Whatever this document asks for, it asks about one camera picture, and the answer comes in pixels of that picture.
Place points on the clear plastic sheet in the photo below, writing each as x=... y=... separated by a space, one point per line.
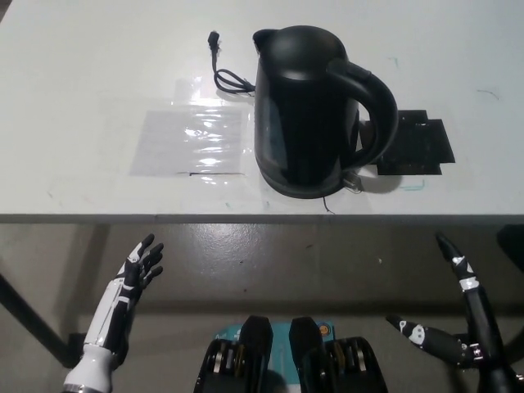
x=172 y=143

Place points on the black electric kettle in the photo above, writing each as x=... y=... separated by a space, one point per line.
x=303 y=114

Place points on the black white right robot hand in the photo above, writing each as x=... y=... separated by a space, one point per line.
x=481 y=311

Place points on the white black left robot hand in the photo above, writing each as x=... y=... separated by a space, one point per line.
x=116 y=303

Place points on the black textured mat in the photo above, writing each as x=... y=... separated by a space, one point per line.
x=425 y=147

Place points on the black metal table leg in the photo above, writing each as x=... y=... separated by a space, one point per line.
x=37 y=323

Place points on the black kettle power base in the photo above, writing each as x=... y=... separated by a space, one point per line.
x=303 y=193

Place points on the black teal robot body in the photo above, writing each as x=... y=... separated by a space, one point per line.
x=254 y=360

